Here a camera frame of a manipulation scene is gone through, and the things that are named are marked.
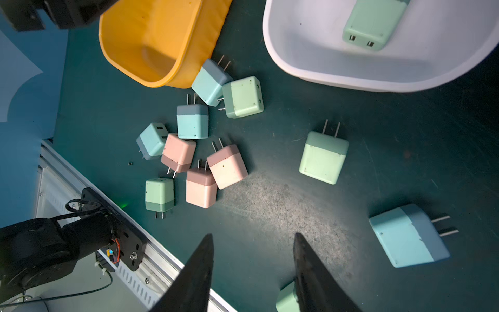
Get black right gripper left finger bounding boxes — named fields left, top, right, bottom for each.
left=151, top=234, right=214, bottom=311

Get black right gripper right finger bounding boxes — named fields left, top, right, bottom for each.
left=293, top=233, right=360, bottom=311

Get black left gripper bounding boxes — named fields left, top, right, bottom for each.
left=1, top=0, right=117, bottom=31

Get pink plug cluster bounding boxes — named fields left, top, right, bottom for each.
left=207, top=140, right=248, bottom=189

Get green plug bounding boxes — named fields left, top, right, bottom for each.
left=299, top=120, right=350, bottom=185
left=342, top=0, right=409, bottom=51
left=222, top=76, right=264, bottom=119
left=275, top=282, right=300, bottom=312
left=145, top=178, right=175, bottom=218

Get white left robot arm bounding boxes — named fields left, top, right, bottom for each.
left=1, top=1, right=116, bottom=302

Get yellow storage box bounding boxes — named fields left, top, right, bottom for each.
left=99, top=0, right=232, bottom=89

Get white storage box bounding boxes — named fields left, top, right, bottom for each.
left=262, top=1, right=498, bottom=92

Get pink plug front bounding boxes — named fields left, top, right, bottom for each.
left=186, top=159, right=218, bottom=209

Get pink plug left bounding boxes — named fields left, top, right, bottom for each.
left=161, top=133, right=196, bottom=178

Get blue plug left cluster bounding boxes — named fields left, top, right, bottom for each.
left=136, top=122, right=169, bottom=161

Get blue plug cluster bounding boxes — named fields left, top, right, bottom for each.
left=177, top=93, right=209, bottom=140
left=136, top=122, right=169, bottom=161

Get blue plug middle cluster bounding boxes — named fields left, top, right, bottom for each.
left=177, top=93, right=209, bottom=140

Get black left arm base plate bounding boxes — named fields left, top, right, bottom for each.
left=81, top=187, right=147, bottom=272

